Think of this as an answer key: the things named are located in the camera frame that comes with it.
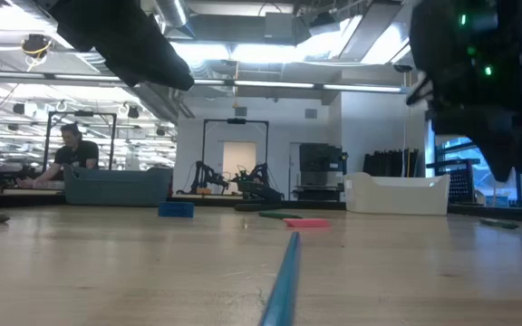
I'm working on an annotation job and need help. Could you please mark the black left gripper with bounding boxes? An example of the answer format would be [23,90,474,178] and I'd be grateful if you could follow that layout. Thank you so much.
[47,0,195,91]

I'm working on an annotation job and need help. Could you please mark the black perforated panel stand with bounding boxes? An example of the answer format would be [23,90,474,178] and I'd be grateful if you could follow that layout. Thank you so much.
[426,158,482,205]

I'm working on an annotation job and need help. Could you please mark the pink eraser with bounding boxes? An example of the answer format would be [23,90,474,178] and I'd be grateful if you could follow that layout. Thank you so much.
[282,217,332,228]

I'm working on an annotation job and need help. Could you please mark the ceiling cable reel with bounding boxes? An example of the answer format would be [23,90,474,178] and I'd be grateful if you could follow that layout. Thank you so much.
[20,34,53,60]

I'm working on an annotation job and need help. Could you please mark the person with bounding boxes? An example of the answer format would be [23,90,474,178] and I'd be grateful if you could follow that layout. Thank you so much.
[15,122,101,189]

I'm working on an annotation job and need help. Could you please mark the blue eraser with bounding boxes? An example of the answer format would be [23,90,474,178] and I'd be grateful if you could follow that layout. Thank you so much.
[158,201,196,219]

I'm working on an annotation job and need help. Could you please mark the black gantry frame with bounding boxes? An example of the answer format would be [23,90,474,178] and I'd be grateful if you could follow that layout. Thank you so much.
[201,118,270,196]
[43,110,118,182]

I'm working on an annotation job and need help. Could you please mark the blue pencil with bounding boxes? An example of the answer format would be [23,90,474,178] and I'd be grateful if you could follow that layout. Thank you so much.
[256,231,303,326]

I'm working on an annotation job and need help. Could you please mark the green flat piece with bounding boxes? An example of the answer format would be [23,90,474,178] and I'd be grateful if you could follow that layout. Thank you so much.
[257,211,304,221]

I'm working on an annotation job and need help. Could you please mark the white plastic bin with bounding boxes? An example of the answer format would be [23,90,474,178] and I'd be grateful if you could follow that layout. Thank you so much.
[343,171,451,216]

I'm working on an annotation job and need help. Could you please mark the teal plastic bin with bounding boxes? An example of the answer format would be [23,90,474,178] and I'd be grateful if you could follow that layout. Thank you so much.
[63,166,174,207]

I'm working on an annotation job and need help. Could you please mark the black folded panels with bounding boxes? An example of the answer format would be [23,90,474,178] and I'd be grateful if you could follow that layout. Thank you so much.
[362,148,421,178]

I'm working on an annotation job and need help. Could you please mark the dark green crayon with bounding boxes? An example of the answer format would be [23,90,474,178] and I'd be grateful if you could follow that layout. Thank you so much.
[478,217,520,230]

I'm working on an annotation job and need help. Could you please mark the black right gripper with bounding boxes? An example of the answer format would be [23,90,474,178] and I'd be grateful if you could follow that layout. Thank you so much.
[406,53,522,182]

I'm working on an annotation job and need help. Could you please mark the black cabinet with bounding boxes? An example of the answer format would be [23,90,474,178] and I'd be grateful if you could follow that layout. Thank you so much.
[295,142,349,203]

